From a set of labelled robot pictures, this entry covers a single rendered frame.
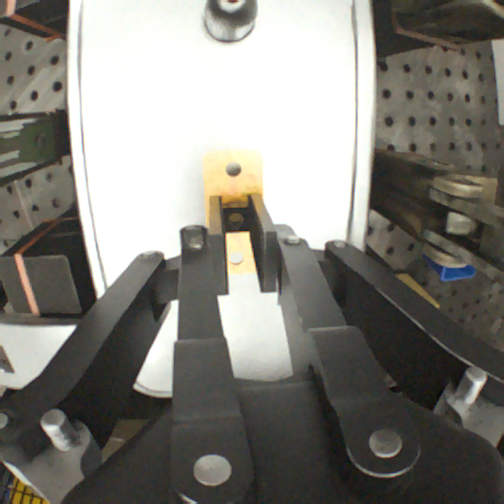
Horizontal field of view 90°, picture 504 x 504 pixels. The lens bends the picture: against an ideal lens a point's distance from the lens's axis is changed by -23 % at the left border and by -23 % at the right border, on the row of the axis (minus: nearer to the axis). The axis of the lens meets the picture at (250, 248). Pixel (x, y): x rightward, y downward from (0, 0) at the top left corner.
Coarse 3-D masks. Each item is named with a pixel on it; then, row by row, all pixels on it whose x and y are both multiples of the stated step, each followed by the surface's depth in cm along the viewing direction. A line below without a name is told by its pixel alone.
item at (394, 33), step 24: (384, 0) 23; (456, 0) 14; (480, 0) 12; (384, 24) 24; (408, 24) 20; (432, 24) 18; (456, 24) 17; (480, 24) 15; (384, 48) 31; (408, 48) 29; (456, 48) 23
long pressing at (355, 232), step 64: (128, 0) 16; (192, 0) 17; (320, 0) 17; (128, 64) 18; (192, 64) 19; (256, 64) 19; (320, 64) 19; (128, 128) 20; (192, 128) 20; (256, 128) 21; (320, 128) 21; (128, 192) 22; (192, 192) 22; (320, 192) 23; (128, 256) 23; (256, 320) 27
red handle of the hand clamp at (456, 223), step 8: (448, 208) 18; (448, 216) 18; (456, 216) 17; (464, 216) 17; (448, 224) 18; (456, 224) 17; (464, 224) 17; (472, 224) 17; (480, 224) 17; (448, 232) 18; (456, 232) 18; (464, 232) 17; (472, 232) 17; (480, 232) 17
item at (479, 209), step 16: (432, 192) 19; (464, 208) 16; (480, 208) 15; (496, 208) 15; (496, 224) 14; (432, 240) 19; (448, 240) 18; (464, 240) 18; (496, 240) 15; (464, 256) 16; (480, 256) 15; (496, 256) 15; (496, 272) 14
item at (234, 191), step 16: (208, 160) 19; (224, 160) 19; (240, 160) 20; (256, 160) 20; (208, 176) 20; (224, 176) 20; (240, 176) 20; (256, 176) 20; (208, 192) 20; (224, 192) 20; (240, 192) 20; (256, 192) 20; (208, 208) 20; (224, 208) 20; (240, 208) 20; (208, 224) 21; (240, 224) 20; (240, 240) 22; (240, 272) 23
